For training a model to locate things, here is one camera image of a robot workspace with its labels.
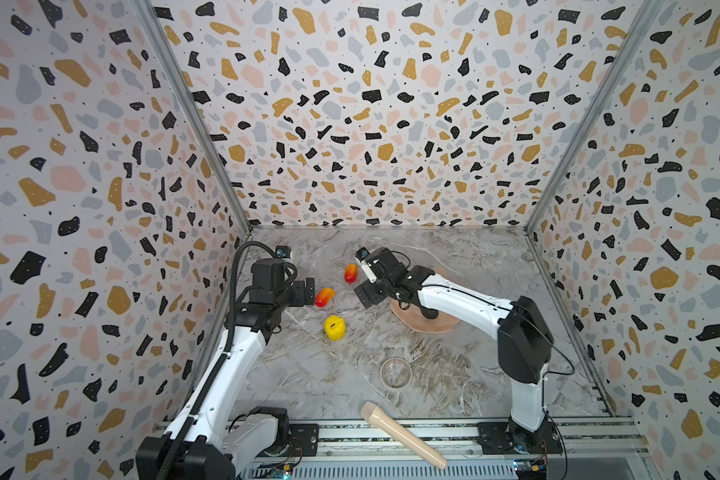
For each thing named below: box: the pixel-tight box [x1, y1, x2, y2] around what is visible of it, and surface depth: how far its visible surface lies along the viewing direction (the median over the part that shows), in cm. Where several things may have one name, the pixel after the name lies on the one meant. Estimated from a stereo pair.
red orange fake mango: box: [315, 287, 336, 308], surface depth 100 cm
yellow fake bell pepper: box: [324, 315, 346, 341], surface depth 90 cm
